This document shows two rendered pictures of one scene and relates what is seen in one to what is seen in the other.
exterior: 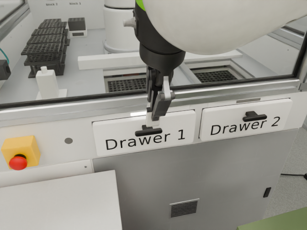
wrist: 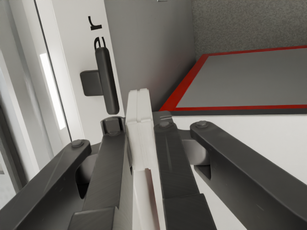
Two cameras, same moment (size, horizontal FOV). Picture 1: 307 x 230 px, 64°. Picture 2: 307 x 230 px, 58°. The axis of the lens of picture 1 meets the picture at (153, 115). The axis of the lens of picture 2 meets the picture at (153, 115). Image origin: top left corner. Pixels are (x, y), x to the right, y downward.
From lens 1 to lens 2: 0.43 m
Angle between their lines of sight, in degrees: 47
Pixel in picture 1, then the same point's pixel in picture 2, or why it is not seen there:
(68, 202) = (202, 184)
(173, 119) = (61, 9)
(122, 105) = (47, 159)
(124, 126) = (91, 135)
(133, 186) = (147, 70)
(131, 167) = (131, 85)
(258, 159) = not seen: outside the picture
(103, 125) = not seen: hidden behind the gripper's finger
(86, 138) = not seen: hidden behind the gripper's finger
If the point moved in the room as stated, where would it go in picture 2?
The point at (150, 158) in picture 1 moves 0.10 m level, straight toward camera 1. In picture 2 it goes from (119, 50) to (181, 58)
